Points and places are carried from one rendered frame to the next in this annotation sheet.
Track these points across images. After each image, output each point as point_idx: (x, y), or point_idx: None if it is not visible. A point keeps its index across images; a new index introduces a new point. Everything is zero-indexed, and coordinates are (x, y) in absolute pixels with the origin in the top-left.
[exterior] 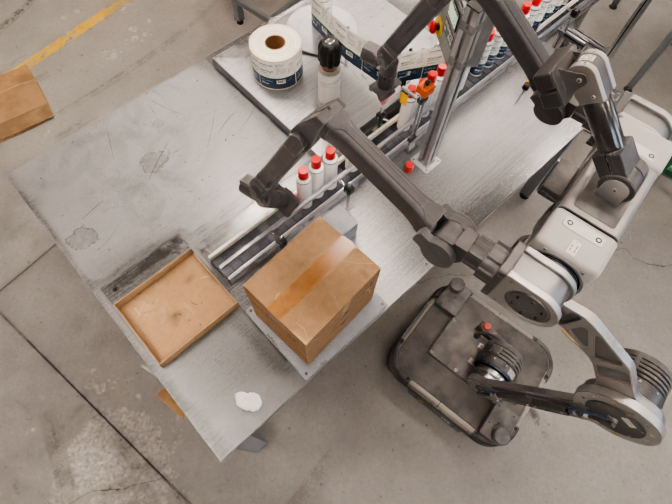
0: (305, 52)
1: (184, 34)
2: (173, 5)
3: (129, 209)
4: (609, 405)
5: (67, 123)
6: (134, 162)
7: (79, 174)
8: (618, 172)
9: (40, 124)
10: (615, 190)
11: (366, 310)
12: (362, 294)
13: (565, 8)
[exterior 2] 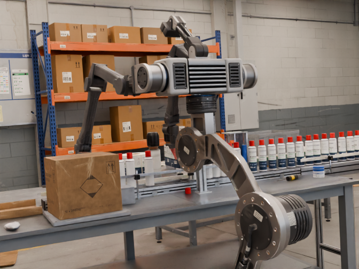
0: None
1: (119, 244)
2: (122, 236)
3: (17, 199)
4: (244, 207)
5: (18, 268)
6: (35, 193)
7: (4, 195)
8: (189, 44)
9: (3, 267)
10: (191, 50)
11: (115, 212)
12: (106, 171)
13: (324, 156)
